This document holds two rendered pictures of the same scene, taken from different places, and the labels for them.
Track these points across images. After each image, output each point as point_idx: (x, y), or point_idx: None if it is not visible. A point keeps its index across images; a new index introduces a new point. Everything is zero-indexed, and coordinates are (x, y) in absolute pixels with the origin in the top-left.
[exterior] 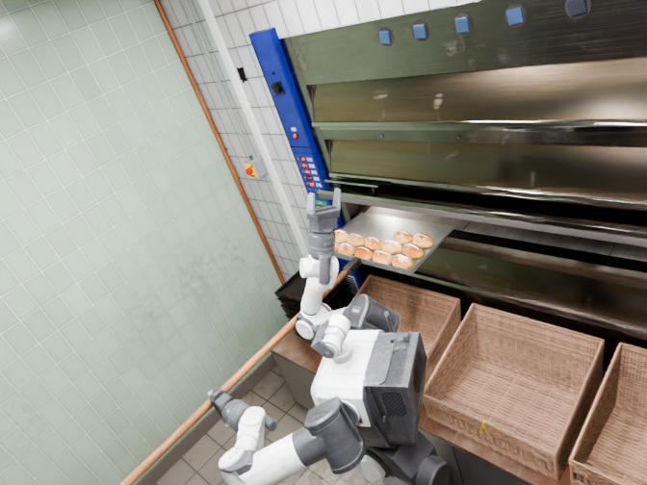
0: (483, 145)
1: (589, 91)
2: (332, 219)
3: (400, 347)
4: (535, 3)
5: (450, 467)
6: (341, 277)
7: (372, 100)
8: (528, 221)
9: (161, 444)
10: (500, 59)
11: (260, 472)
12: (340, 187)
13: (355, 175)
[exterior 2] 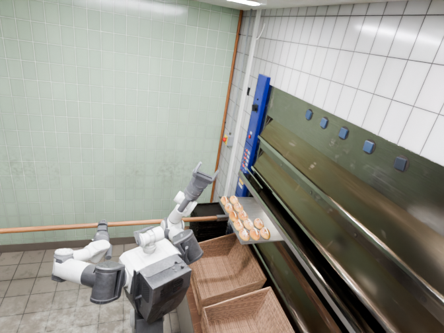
0: (320, 207)
1: (381, 218)
2: (204, 183)
3: (174, 268)
4: (381, 147)
5: None
6: (211, 218)
7: (287, 143)
8: (306, 263)
9: (63, 224)
10: (349, 165)
11: (63, 268)
12: (249, 176)
13: (259, 176)
